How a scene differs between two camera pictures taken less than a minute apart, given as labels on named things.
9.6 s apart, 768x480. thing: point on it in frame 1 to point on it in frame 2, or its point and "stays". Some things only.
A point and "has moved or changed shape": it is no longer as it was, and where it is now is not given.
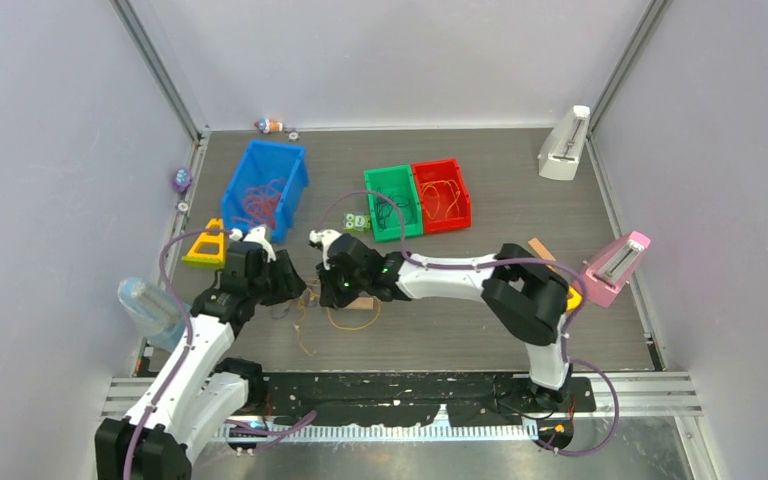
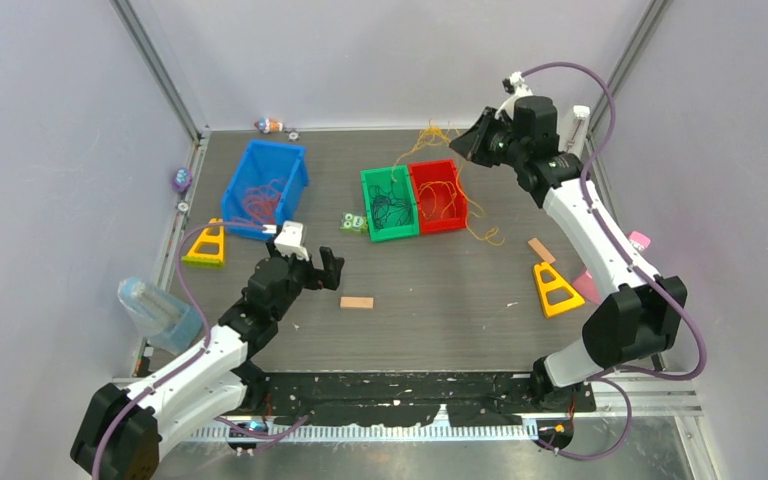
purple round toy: x=182 y=179 stays
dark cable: x=397 y=200 has moved or changed shape
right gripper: x=331 y=297 to x=472 y=144
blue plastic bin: x=264 y=188 stays
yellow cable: x=431 y=196 stays
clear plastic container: x=153 y=311 stays
